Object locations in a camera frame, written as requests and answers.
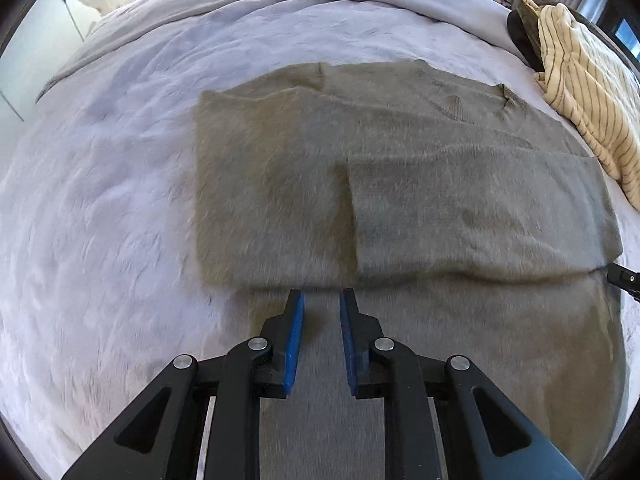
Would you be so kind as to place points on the dark round cushion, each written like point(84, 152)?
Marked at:
point(517, 33)

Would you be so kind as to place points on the olive knit sweater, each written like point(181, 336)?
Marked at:
point(469, 221)

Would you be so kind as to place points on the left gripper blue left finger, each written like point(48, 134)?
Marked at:
point(200, 419)

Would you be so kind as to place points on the cream striped blanket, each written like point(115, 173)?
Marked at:
point(587, 82)

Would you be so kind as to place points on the lavender embossed bedspread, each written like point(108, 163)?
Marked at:
point(100, 282)

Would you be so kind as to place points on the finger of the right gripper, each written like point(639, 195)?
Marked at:
point(624, 279)

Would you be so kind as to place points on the white wardrobe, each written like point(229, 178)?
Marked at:
point(51, 32)

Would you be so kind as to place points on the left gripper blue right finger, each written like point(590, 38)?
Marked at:
point(442, 419)

